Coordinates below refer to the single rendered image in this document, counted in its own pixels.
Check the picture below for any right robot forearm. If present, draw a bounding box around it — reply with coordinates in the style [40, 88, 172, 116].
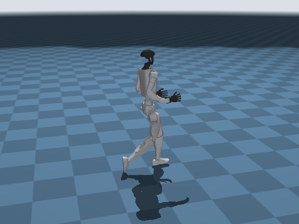
[148, 91, 170, 105]

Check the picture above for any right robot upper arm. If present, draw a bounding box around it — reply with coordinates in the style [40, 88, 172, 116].
[146, 70, 158, 97]

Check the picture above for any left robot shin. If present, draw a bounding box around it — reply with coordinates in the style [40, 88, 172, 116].
[154, 131, 163, 161]

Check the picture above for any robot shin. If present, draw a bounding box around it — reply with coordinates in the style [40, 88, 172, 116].
[154, 131, 163, 161]
[128, 140, 154, 164]

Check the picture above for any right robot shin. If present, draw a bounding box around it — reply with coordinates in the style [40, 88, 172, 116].
[128, 140, 154, 164]

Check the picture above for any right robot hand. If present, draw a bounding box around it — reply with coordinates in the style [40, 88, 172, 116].
[165, 91, 181, 103]

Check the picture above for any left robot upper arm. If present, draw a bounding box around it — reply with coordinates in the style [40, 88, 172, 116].
[135, 68, 141, 92]

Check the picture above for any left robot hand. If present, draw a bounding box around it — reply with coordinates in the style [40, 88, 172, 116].
[156, 88, 168, 98]

